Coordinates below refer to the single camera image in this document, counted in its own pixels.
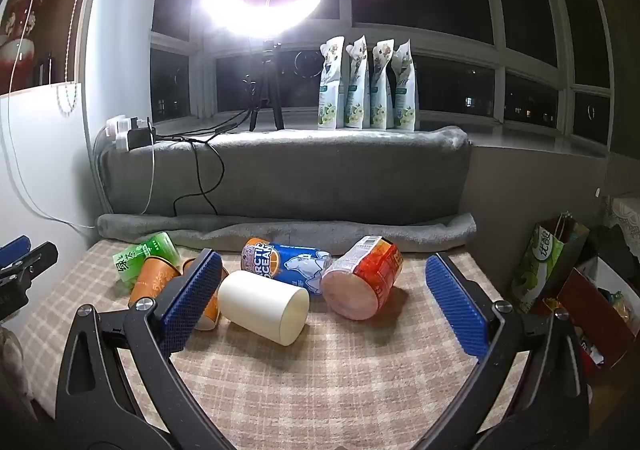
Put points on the red instant noodle cup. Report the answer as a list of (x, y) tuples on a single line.
[(375, 270)]

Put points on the black charger plug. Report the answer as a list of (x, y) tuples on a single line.
[(140, 139)]

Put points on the beige checked cloth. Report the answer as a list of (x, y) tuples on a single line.
[(325, 380)]

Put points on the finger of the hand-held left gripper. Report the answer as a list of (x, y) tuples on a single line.
[(15, 250), (40, 257)]

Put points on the wooden cabinet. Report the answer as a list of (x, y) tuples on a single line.
[(60, 30)]

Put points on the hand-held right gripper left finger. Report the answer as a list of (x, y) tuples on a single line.
[(192, 300)]

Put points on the white window frame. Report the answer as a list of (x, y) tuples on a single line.
[(500, 61)]

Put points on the black tripod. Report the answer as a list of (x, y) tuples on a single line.
[(267, 80)]

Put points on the green drink bottle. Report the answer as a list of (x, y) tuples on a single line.
[(150, 249)]

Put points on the orange paper cup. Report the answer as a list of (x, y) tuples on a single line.
[(212, 311), (150, 281)]

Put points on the dark cloth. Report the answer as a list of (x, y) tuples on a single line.
[(615, 240)]

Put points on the cardboard box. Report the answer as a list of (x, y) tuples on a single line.
[(580, 295)]

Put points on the grey fleece blanket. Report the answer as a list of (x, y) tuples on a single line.
[(325, 175)]

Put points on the green paper bag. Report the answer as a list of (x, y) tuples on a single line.
[(535, 270)]

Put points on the red white mascot figure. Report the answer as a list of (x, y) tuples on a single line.
[(20, 30)]

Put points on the white green stand-up pouch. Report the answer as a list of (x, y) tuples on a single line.
[(357, 90), (405, 100), (380, 95), (331, 90)]

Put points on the blue drink can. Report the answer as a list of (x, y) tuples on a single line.
[(295, 266)]

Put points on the white power strip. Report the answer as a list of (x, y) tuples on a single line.
[(117, 130)]

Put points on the white cup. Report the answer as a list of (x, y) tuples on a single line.
[(260, 305)]

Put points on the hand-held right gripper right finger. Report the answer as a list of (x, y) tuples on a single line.
[(457, 310)]

